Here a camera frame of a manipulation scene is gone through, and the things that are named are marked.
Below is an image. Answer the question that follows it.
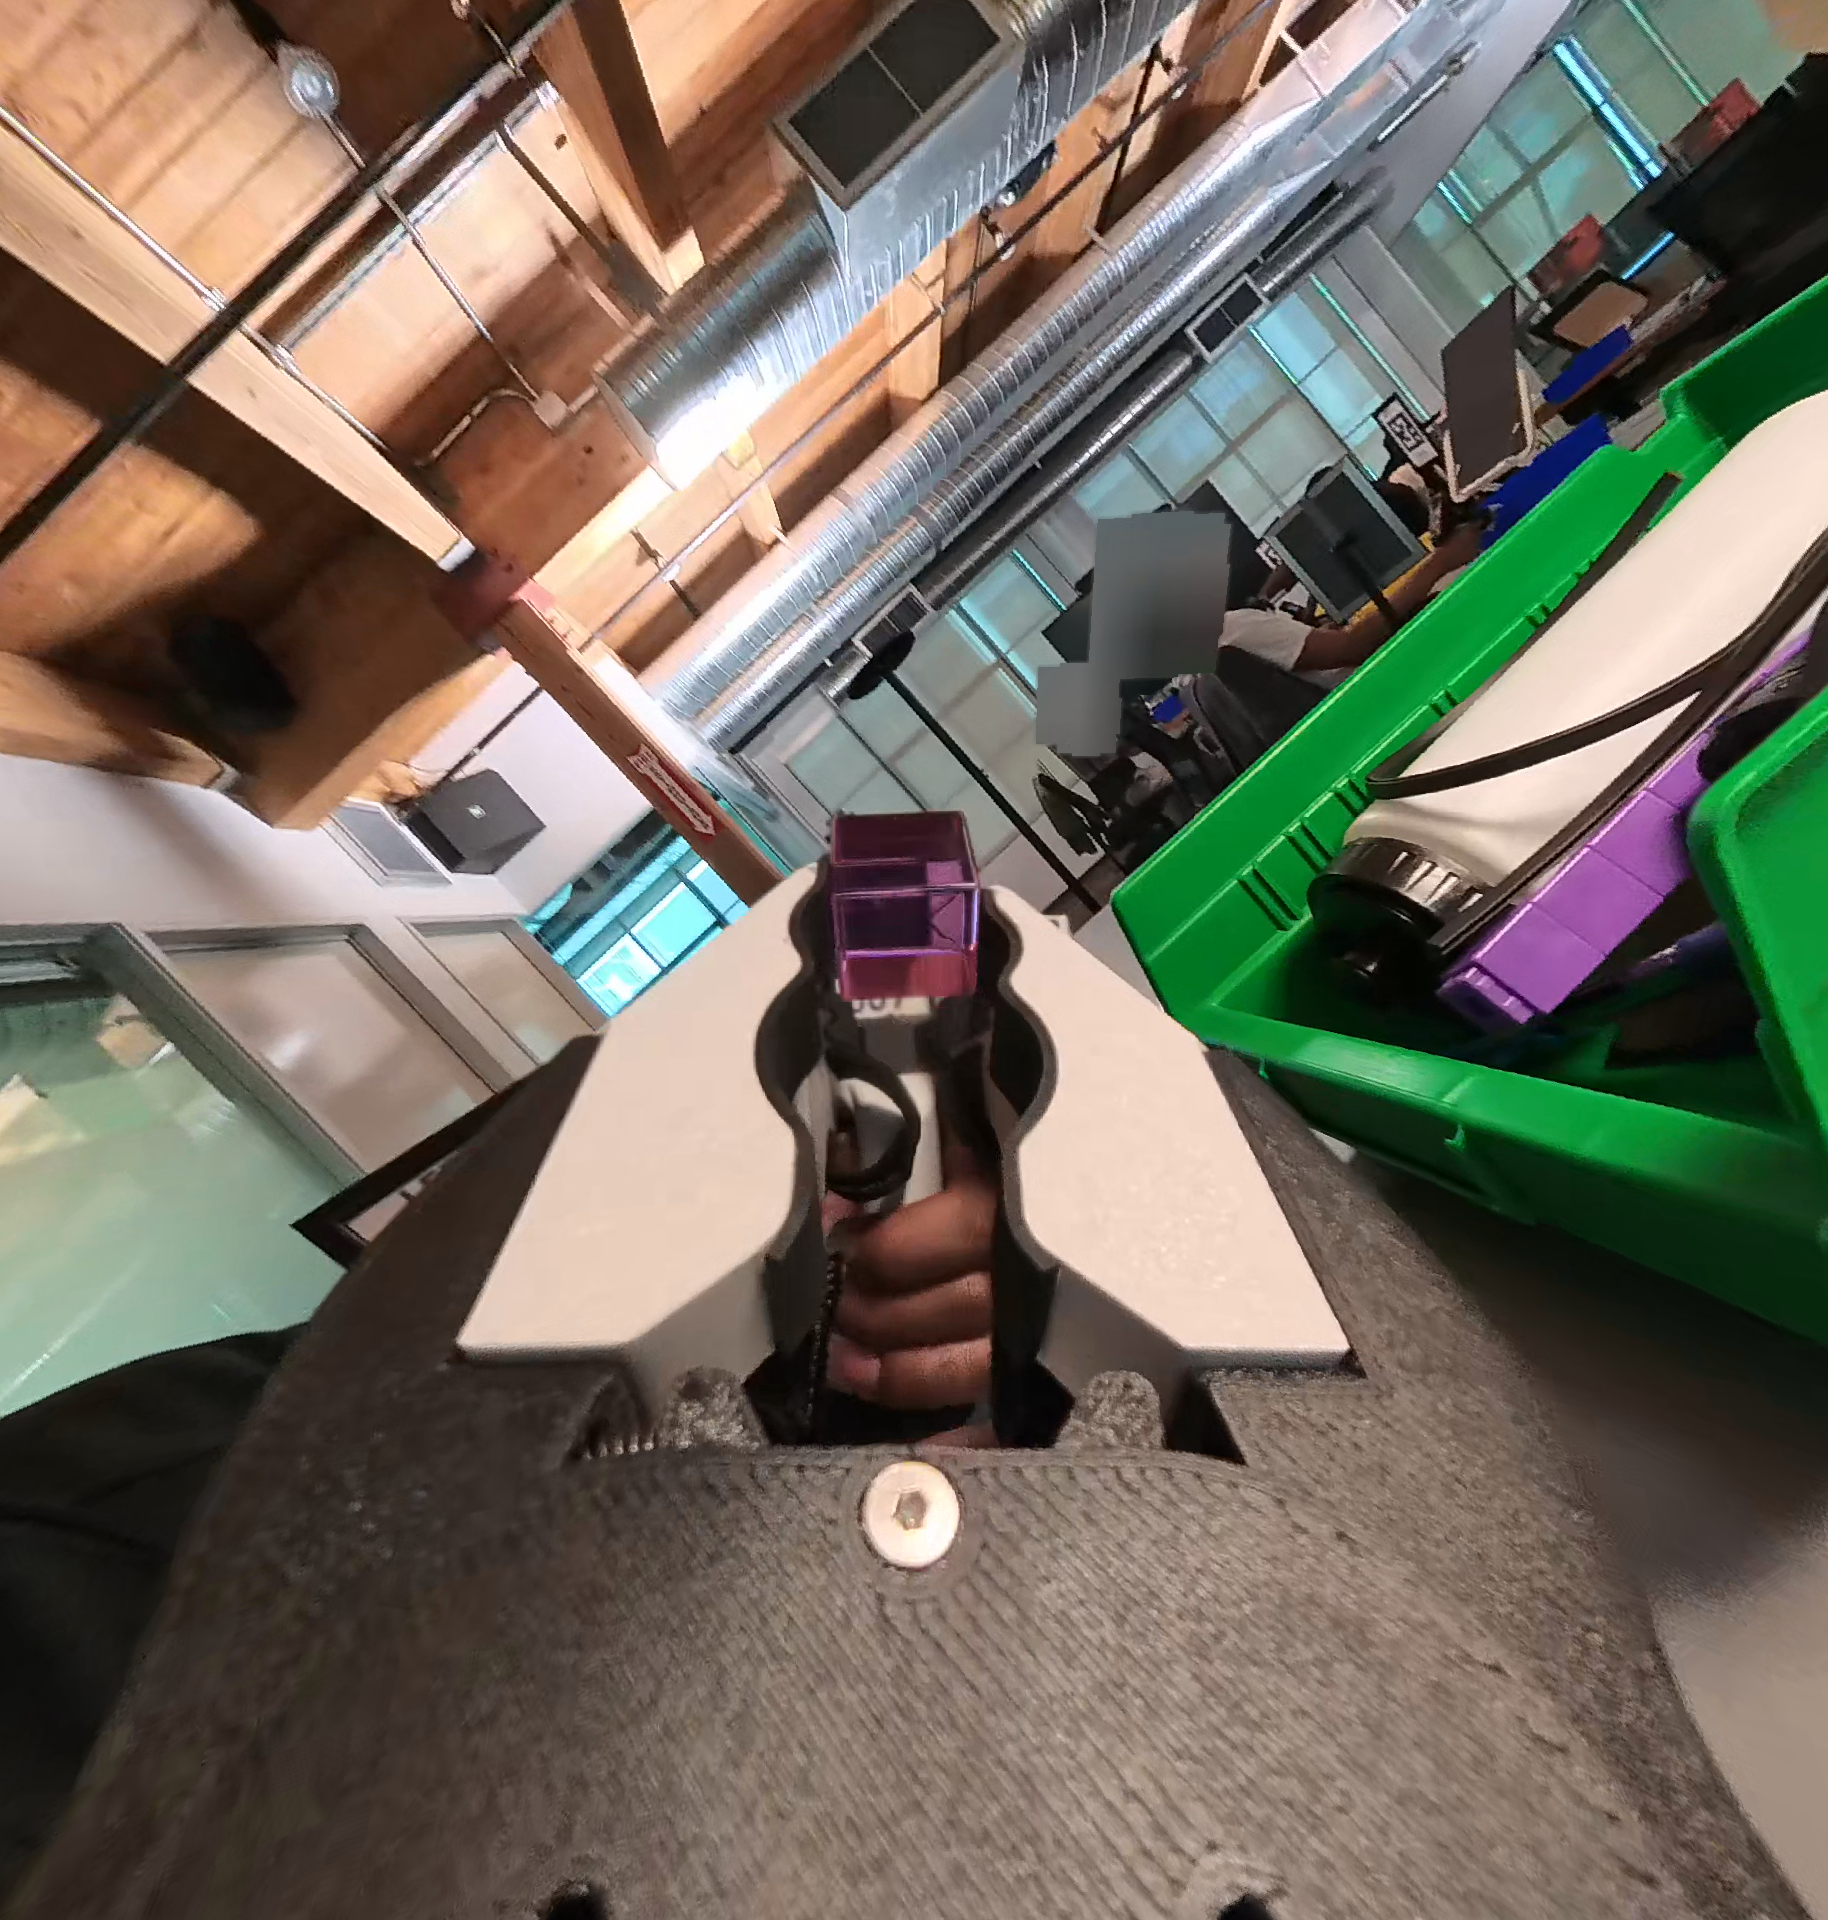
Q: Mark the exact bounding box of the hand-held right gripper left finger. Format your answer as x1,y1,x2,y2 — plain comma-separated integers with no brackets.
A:
456,870,841,1443

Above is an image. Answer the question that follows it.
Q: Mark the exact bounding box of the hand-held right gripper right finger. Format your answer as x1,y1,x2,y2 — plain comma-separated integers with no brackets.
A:
984,896,1355,1420

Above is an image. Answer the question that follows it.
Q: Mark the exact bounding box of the purple transparent cube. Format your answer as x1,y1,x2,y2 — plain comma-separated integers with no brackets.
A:
823,810,994,1015

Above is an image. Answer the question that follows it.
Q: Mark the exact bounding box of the green plastic bin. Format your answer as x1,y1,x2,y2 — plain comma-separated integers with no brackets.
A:
1110,240,1828,1368

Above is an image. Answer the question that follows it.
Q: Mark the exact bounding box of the person's left hand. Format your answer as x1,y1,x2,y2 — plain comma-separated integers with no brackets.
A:
825,1182,1005,1420

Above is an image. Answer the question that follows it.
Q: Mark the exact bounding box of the purple plastic tool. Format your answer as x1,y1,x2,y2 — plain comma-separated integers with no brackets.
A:
1434,615,1828,1038

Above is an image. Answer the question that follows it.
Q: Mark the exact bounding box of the black monitor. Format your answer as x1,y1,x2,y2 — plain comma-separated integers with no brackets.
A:
1276,465,1425,620

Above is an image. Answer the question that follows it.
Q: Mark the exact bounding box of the white cylinder with black cap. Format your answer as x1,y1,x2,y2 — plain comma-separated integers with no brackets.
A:
1312,375,1828,969

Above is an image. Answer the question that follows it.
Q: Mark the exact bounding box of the blue plastic bin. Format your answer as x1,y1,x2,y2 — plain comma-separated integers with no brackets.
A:
1470,417,1621,549

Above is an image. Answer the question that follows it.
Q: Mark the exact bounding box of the grey monitor back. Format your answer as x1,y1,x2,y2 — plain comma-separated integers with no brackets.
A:
1438,285,1536,499

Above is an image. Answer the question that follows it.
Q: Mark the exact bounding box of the black wall speaker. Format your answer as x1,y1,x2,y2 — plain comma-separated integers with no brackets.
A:
406,769,545,882

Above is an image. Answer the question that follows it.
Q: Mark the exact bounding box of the thin silver air duct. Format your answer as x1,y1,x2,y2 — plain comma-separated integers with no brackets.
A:
660,165,1365,752

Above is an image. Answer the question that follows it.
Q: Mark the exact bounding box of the black cable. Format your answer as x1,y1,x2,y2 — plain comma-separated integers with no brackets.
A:
1388,477,1828,812

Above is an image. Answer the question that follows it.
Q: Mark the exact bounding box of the large silver air duct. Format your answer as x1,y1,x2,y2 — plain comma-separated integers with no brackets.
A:
600,0,1396,453

